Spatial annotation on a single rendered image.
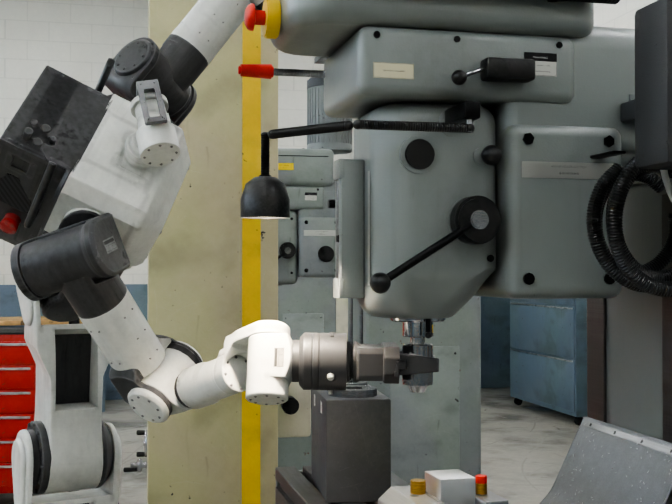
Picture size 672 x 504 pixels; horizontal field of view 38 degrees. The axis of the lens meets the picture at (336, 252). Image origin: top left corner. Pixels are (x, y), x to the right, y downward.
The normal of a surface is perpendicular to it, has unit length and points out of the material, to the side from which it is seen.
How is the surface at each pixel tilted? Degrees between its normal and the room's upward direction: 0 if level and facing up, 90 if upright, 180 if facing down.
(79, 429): 82
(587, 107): 90
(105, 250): 73
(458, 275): 108
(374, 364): 90
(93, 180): 59
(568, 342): 90
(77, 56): 90
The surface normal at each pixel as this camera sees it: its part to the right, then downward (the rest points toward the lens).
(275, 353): 0.01, -0.40
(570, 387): -0.97, 0.00
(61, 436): 0.52, -0.16
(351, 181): 0.23, -0.01
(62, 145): 0.45, -0.53
